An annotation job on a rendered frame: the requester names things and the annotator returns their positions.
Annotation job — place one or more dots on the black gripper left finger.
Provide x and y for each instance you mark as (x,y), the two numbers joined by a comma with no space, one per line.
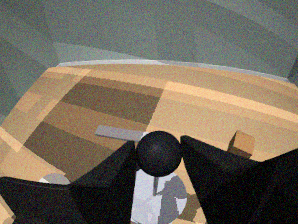
(104,195)

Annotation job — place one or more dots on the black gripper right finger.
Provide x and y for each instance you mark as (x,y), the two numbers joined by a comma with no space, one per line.
(233,189)

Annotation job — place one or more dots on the brown box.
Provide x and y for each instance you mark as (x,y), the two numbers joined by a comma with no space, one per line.
(241,144)

